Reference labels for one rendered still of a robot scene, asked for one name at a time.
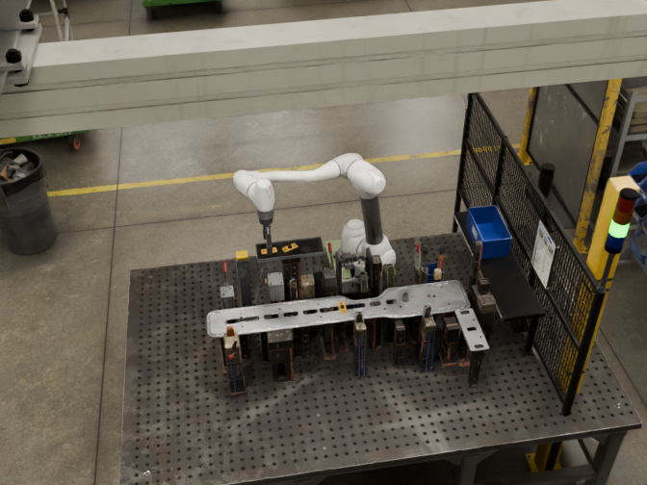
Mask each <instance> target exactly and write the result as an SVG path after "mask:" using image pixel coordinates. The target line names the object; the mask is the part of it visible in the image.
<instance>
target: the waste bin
mask: <svg viewBox="0 0 647 485"><path fill-rule="evenodd" d="M48 187H49V186H48V181H47V177H46V172H45V169H44V166H43V158H42V157H41V156H40V154H39V153H37V152H35V151H33V150H29V149H25V148H17V147H11V148H1V149H0V231H1V233H2V236H3V238H4V240H5V243H6V245H7V247H8V249H9V250H10V251H12V252H14V253H17V254H24V255H26V254H34V253H38V252H41V251H42V250H44V249H46V248H47V247H49V246H50V245H51V244H52V243H53V242H54V241H55V240H56V236H57V231H56V227H55V223H54V219H53V216H52V212H51V209H50V205H49V200H48V195H47V191H46V189H47V188H48Z"/></svg>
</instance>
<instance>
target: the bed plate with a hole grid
mask: <svg viewBox="0 0 647 485"><path fill-rule="evenodd" d="M389 243H390V245H391V247H392V249H393V250H394V251H395V254H396V263H395V264H394V269H395V271H396V274H397V275H395V287H402V286H410V285H414V277H415V267H419V266H420V260H419V255H418V252H417V246H416V245H417V244H419V245H426V246H427V264H431V263H438V255H439V248H442V247H445V257H444V266H443V269H444V271H445V273H444V277H443V281H450V280H457V281H459V282H460V283H461V284H462V286H463V289H464V291H465V293H466V294H467V297H468V288H469V281H470V274H471V269H472V263H473V262H472V258H473V256H472V254H471V252H470V250H469V247H468V245H467V243H466V242H465V240H464V238H463V235H462V233H461V232H456V233H448V234H440V235H431V236H422V237H414V238H408V239H397V240H390V241H389ZM248 259H249V267H250V276H249V278H250V287H251V296H252V305H253V306H256V305H264V304H271V301H270V294H268V291H267V287H266V285H267V284H266V281H265V278H267V283H268V273H275V272H281V273H282V261H281V260H276V261H268V262H260V263H257V258H256V256H248ZM223 262H226V271H227V273H226V278H227V283H228V286H233V292H234V299H235V307H236V308H241V307H243V303H242V296H241V287H240V279H239V277H238V272H237V265H236V258H232V259H225V260H218V261H217V260H215V261H209V262H198V263H190V264H182V265H173V266H165V267H156V268H141V269H132V270H130V273H129V285H130V286H129V293H128V316H127V332H126V351H125V371H124V391H123V410H122V429H121V450H120V469H119V475H120V477H119V485H261V484H267V483H273V482H280V481H287V480H293V479H300V478H306V477H313V476H320V475H326V474H333V473H339V472H351V471H358V470H365V469H371V468H377V467H384V466H391V465H398V464H403V463H410V462H417V461H424V460H430V459H436V458H443V457H450V456H456V455H462V454H469V453H476V452H483V451H488V450H495V449H502V448H509V447H520V446H527V445H534V444H541V443H547V442H553V441H560V440H567V439H573V438H580V437H586V436H593V435H599V434H606V433H612V432H619V431H626V430H632V429H638V428H641V426H642V420H641V418H640V417H639V415H638V413H637V412H636V410H635V409H634V407H633V406H632V405H631V401H630V400H629V398H628V396H627V394H626V393H625V392H624V390H623V388H622V386H621V384H620V382H619V381H618V379H617V377H616V375H615V374H614V372H613V370H612V369H611V368H610V367H609V366H608V361H607V359H606V357H605V356H604V354H603V352H602V350H601V349H600V347H599V346H598V345H597V343H596V341H594V344H593V346H592V350H591V353H590V356H589V360H588V363H587V366H586V370H585V373H584V376H583V380H582V385H581V388H580V391H579V393H578V394H576V395H575V399H574V401H573V405H572V409H571V412H570V415H569V416H567V417H564V416H563V414H562V412H561V410H562V406H563V404H562V402H561V400H560V398H559V396H558V394H557V392H556V389H555V387H554V385H553V383H552V381H551V379H550V377H549V375H548V373H547V372H546V369H545V367H544V365H543V363H542V361H541V359H540V357H539V355H538V353H537V351H536V349H535V347H534V345H533V344H532V349H531V350H532V352H533V354H532V355H527V354H526V352H525V350H524V349H523V345H526V341H527V336H528V332H520V333H513V331H512V329H511V327H510V325H509V322H508V321H506V322H503V321H502V319H501V317H500V314H499V312H498V310H497V308H496V312H495V314H494V319H493V325H492V331H491V336H490V342H489V351H484V354H483V359H482V360H481V366H480V372H479V387H480V389H481V391H480V393H474V394H469V391H468V389H467V386H466V383H465V381H464V377H465V376H468V375H469V369H470V366H469V367H460V366H459V365H458V363H457V360H456V358H455V362H456V365H454V366H452V367H443V364H442V361H439V360H440V359H441V358H440V359H438V357H440V356H437V355H438V354H439V352H440V350H441V343H443V334H442V330H443V324H444V318H445V314H446V313H443V314H438V315H436V317H437V319H436V320H435V324H436V327H435V337H434V340H435V342H434V346H433V343H432V347H431V357H432V371H429V372H428V371H427V372H423V373H419V369H420V366H419V363H418V361H417V360H416V359H417V358H418V356H419V345H411V342H410V340H409V337H407V338H408V342H404V345H403V350H402V357H403V361H402V363H403V366H406V368H405V370H404V369H403V368H400V369H395V368H394V367H393V366H392V365H391V361H390V359H389V358H392V357H393V350H394V345H395V340H394V342H393V343H389V342H388V339H387V335H386V330H387V322H385V321H384V322H381V340H380V346H381V349H380V350H372V347H371V343H370V339H369V336H368V334H369V326H370V324H367V352H365V359H366V369H367V371H369V372H368V374H369V375H368V374H367V375H366V376H367V377H365V376H363V377H361V376H360V375H359V377H358V376H354V375H355V373H353V371H352V368H351V366H350V363H351V362H352V361H353V351H354V340H353V326H349V327H346V340H347V345H348V349H349V352H348V353H341V354H340V353H339V350H338V346H337V342H336V338H335V337H336V336H338V329H333V345H334V350H335V354H336V360H332V361H326V360H325V359H324V353H323V348H322V343H321V337H322V336H323V326H322V325H318V328H317V330H318V335H317V336H315V338H313V335H312V336H311V337H309V341H313V344H314V348H315V353H316V358H317V359H315V360H307V361H299V362H298V361H297V360H296V355H295V350H294V356H295V361H293V367H294V370H298V371H299V377H300V383H297V384H291V385H283V386H276V387H267V383H266V375H265V373H269V372H272V369H265V370H262V363H261V355H260V347H259V346H260V345H261V337H260V333H254V334H247V338H248V347H249V350H250V351H251V354H252V363H253V365H252V366H249V367H243V372H244V377H245V378H246V380H247V383H248V385H247V386H246V393H247V395H238V396H232V397H231V399H230V398H229V393H230V386H228V384H230V383H229V380H228V379H229V374H223V373H222V361H221V345H220V338H215V339H214V338H210V337H209V336H208V334H207V319H206V318H207V315H208V313H209V312H211V311H217V310H222V303H221V297H220V287H224V282H225V281H224V272H223V269H222V263H223ZM282 278H283V273H282ZM268 289H269V283H268ZM432 349H433V356H432Z"/></svg>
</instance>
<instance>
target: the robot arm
mask: <svg viewBox="0 0 647 485"><path fill-rule="evenodd" d="M341 176H342V177H343V178H345V179H348V180H349V181H351V182H352V185H353V187H354V188H355V190H356V193H357V194H358V195H359V196H360V202H361V209H362V216H363V221H364V222H363V221H362V220H359V219H352V220H350V221H349V222H348V223H347V224H346V225H345V227H344V229H343V232H342V239H341V244H342V246H341V247H339V248H338V250H339V252H340V256H341V260H343V259H342V253H346V252H350V254H358V253H362V254H364V256H365V257H366V247H369V248H370V250H371V253H372V255H380V258H381V261H382V271H383V265H384V264H393V266H394V264H395V263H396V254H395V251H394V250H393V249H392V247H391V245H390V243H389V241H388V239H387V237H386V236H385V235H384V234H382V226H381V218H380V210H379V202H378V194H379V193H381V192H382V191H383V189H384V187H385V183H386V182H385V178H384V176H383V175H382V173H381V172H380V171H379V170H378V169H377V168H375V167H374V166H372V165H370V164H369V163H367V162H364V161H363V159H362V157H361V156H360V155H359V154H356V153H348V154H344V155H341V156H339V157H336V158H334V159H333V160H331V161H329V162H328V163H326V164H325V165H323V166H321V167H319V168H318V169H315V170H309V171H268V172H262V173H259V172H258V171H246V170H239V171H237V172H236V173H235V175H234V177H233V182H234V185H235V187H236V188H237V190H238V191H240V192H241V193H242V194H243V195H245V196H247V197H248V198H250V199H251V200H252V202H253V203H254V205H256V210H257V215H258V217H259V222H260V223H261V224H262V225H263V228H264V229H263V235H264V240H267V245H266V248H267V255H272V236H271V226H270V224H271V223H272V222H273V216H274V207H273V204H274V190H273V186H272V183H271V182H274V181H279V182H303V183H308V182H318V181H322V180H327V179H332V178H337V177H341Z"/></svg>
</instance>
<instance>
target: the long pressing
mask: <svg viewBox="0 0 647 485"><path fill-rule="evenodd" d="M441 287H443V288H441ZM404 293H408V295H409V298H408V301H407V302H404V301H402V296H403V294H404ZM428 295H429V297H428ZM434 295H435V297H433V296H434ZM394 299H395V300H396V302H397V303H393V304H387V302H386V301H387V300H394ZM341 301H345V303H346V306H347V305H354V304H364V305H365V307H362V308H354V309H347V311H348V312H347V313H343V314H341V313H340V310H338V311H331V312H323V313H321V312H320V309H323V308H331V307H339V306H338V302H341ZM371 302H380V305H377V306H371V305H370V303H371ZM448 303H449V304H450V305H449V304H448ZM318 304H319V305H318ZM426 304H431V307H432V309H431V314H432V315H436V314H443V313H450V312H454V311H455V310H461V309H469V308H470V307H471V304H470V301H469V299H468V297H467V294H466V293H465V291H464V289H463V286H462V284H461V283H460V282H459V281H457V280H450V281H442V282H433V283H425V284H418V285H410V286H402V287H394V288H388V289H386V290H385V291H384V292H383V293H382V294H381V295H380V296H378V297H374V298H366V299H358V300H352V299H349V298H347V297H345V296H343V295H335V296H328V297H320V298H311V299H303V300H296V301H288V302H280V303H272V304H264V305H256V306H248V307H241V308H232V309H224V310H217V311H211V312H209V313H208V315H207V318H206V319H207V334H208V336H209V337H210V338H214V339H215V338H223V334H224V333H227V332H226V327H227V326H230V325H231V326H233V327H234V333H235V332H238V335H246V334H254V333H261V332H268V331H276V330H283V329H292V328H300V327H307V326H315V325H323V324H330V323H338V322H346V321H353V320H354V317H355V312H356V311H358V310H360V311H362V313H363V319H376V318H389V319H405V318H413V317H420V316H422V315H423V311H424V306H425V305H426ZM400 306H401V307H400ZM384 308H385V310H384ZM279 309H280V310H279ZM308 310H317V313H316V314H308V315H304V314H303V311H308ZM293 312H298V315H297V316H292V317H284V314H285V313H293ZM268 315H278V318H276V319H265V316H268ZM240 317H243V318H244V319H246V318H253V317H258V318H259V319H258V320H254V321H240ZM231 319H238V320H239V322H238V323H230V324H225V321H226V320H231ZM242 326H243V327H242Z"/></svg>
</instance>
